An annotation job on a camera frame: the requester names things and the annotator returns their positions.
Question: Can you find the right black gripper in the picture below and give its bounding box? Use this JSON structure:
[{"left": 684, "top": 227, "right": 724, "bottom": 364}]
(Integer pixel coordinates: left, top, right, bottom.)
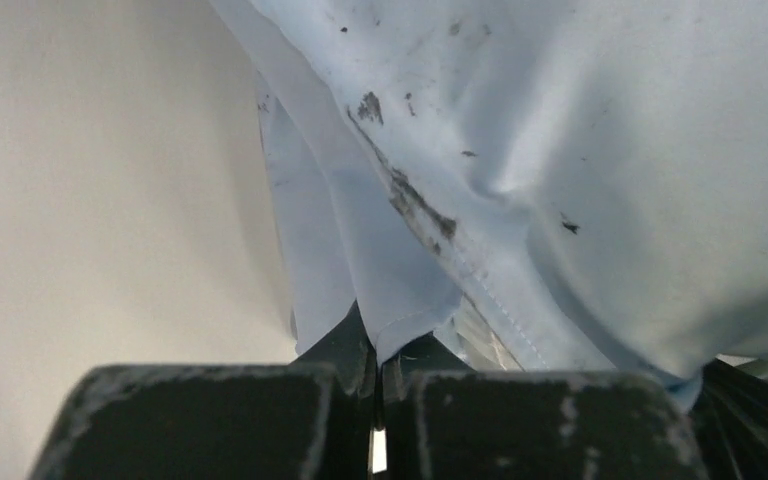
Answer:
[{"left": 690, "top": 360, "right": 768, "bottom": 480}]

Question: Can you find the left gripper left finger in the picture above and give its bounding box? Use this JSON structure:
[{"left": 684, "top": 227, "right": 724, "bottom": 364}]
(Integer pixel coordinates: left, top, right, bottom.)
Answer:
[{"left": 30, "top": 306, "right": 377, "bottom": 479}]

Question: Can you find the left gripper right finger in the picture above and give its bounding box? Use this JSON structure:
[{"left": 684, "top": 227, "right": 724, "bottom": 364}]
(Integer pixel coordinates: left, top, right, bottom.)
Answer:
[{"left": 382, "top": 335, "right": 707, "bottom": 479}]

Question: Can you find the light blue pillowcase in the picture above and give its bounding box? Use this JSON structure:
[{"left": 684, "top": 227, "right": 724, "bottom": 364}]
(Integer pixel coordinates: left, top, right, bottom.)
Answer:
[{"left": 214, "top": 1, "right": 768, "bottom": 407}]

